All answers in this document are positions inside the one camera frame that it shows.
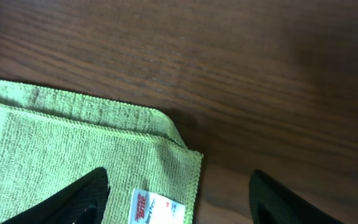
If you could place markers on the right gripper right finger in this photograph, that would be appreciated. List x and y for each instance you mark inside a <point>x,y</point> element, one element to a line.
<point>271,202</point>

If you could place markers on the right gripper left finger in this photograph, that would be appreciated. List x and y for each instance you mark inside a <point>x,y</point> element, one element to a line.
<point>83,201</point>

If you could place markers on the bright green cloth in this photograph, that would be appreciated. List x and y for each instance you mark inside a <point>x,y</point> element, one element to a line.
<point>50,138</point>

